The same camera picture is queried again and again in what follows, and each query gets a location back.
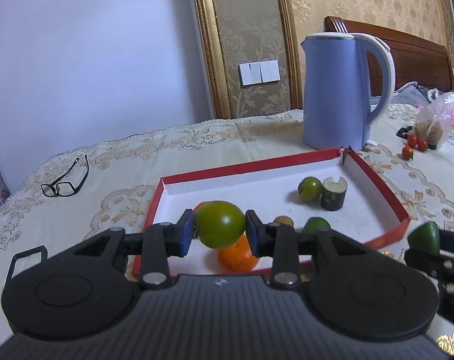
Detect black eyeglasses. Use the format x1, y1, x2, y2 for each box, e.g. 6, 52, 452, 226
41, 155, 89, 198

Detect wooden bed headboard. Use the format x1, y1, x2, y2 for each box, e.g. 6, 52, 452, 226
324, 16, 454, 92

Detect plastic bag with nuts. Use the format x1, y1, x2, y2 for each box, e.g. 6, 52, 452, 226
413, 92, 454, 150

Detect small orange in tray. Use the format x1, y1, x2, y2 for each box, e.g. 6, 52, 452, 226
194, 202, 209, 212

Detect black clip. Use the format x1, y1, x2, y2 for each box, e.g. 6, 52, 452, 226
396, 126, 415, 140

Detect green avocado-like fruit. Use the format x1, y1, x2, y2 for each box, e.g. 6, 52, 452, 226
407, 221, 440, 254

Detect blue electric kettle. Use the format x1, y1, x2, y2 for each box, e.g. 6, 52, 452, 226
301, 32, 395, 150

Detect cut green fruit in tray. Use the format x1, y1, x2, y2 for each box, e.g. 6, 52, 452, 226
302, 217, 331, 234

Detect large orange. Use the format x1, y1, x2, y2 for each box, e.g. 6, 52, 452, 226
217, 234, 259, 272

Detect brown longan fruit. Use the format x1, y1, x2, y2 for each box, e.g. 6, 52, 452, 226
274, 215, 295, 228

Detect black rectangular plastic frame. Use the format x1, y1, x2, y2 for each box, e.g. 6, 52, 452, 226
5, 245, 48, 284

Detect cherry tomato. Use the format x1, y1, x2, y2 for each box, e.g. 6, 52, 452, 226
406, 134, 418, 148
401, 145, 414, 161
417, 138, 428, 152

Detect gold picture frame moulding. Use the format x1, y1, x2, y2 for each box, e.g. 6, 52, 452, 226
193, 0, 303, 119

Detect white wall switch panel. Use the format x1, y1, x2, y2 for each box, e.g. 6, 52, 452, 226
238, 60, 281, 86

